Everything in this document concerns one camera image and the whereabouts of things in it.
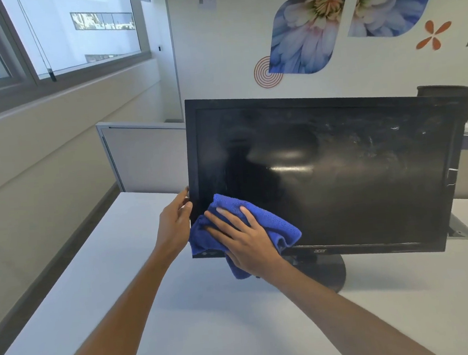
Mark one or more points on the person's left hand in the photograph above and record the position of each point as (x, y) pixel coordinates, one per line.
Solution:
(173, 229)

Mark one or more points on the person's right hand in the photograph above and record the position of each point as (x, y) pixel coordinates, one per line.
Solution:
(252, 251)

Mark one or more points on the blue microfiber cloth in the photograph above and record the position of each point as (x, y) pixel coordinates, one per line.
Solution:
(271, 225)

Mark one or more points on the black acer monitor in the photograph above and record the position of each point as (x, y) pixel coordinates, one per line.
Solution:
(361, 180)

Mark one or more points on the person's right forearm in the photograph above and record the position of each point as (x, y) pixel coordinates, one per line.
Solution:
(344, 321)

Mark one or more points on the person's left forearm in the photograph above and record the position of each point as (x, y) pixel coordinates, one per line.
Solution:
(117, 332)

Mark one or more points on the grey side partition panel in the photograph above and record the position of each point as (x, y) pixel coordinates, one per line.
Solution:
(147, 162)

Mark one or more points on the blind pull wand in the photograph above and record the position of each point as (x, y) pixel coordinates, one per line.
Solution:
(52, 74)

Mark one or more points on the grey framed window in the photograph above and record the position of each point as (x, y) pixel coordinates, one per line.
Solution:
(82, 33)

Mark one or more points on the black mesh office chair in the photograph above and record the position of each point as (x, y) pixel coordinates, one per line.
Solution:
(461, 94)

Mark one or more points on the blue flower wall decal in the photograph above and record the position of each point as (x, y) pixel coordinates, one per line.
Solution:
(303, 38)

